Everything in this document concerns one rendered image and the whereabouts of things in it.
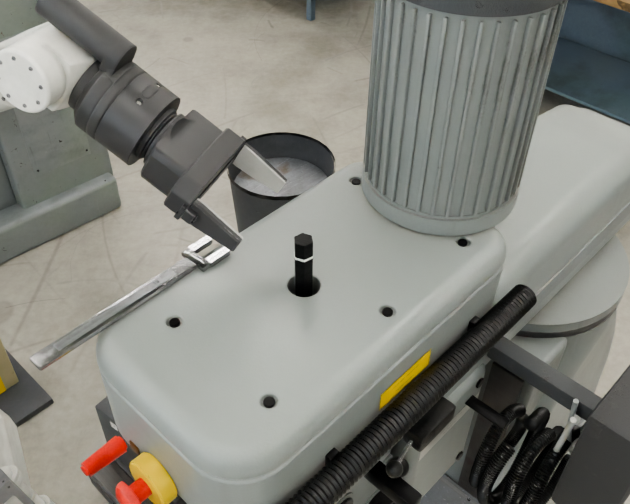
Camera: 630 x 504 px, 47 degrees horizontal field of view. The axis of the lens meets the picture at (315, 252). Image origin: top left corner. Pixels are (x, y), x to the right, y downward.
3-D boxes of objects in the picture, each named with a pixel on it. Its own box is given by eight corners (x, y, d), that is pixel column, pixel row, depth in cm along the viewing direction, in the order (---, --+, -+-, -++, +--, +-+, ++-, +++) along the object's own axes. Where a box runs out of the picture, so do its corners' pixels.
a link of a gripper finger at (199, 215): (233, 250, 74) (185, 213, 74) (246, 234, 72) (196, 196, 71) (226, 260, 73) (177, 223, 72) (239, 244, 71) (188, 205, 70)
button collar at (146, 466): (166, 518, 77) (159, 489, 73) (133, 482, 80) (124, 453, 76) (181, 505, 78) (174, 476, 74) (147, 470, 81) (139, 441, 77)
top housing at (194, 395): (244, 570, 73) (234, 490, 62) (96, 417, 86) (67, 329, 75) (500, 321, 98) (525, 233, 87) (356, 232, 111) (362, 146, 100)
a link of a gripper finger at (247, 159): (287, 180, 79) (242, 144, 78) (274, 196, 81) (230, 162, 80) (293, 172, 80) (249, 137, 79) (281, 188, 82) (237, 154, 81)
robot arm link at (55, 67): (75, 163, 73) (-19, 93, 72) (132, 118, 81) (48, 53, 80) (111, 84, 65) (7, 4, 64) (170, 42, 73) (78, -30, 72)
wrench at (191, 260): (46, 378, 71) (44, 372, 70) (24, 356, 73) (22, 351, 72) (230, 254, 84) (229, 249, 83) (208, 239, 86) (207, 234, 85)
